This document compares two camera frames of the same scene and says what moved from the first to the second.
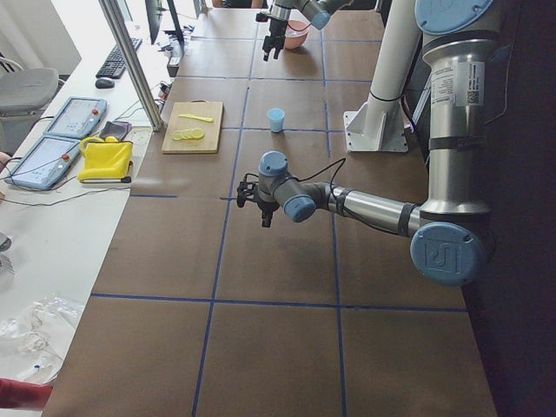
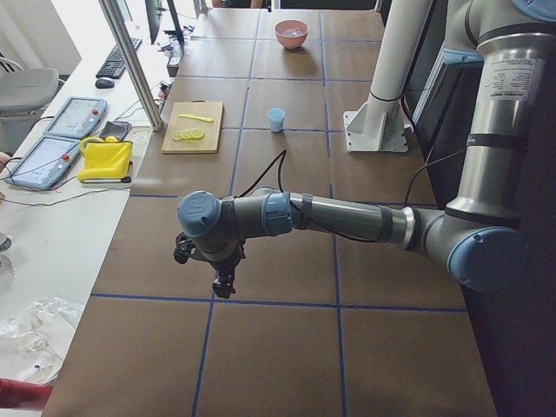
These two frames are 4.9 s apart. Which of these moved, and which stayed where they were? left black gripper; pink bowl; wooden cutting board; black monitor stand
Moved: left black gripper
Stayed: black monitor stand; wooden cutting board; pink bowl
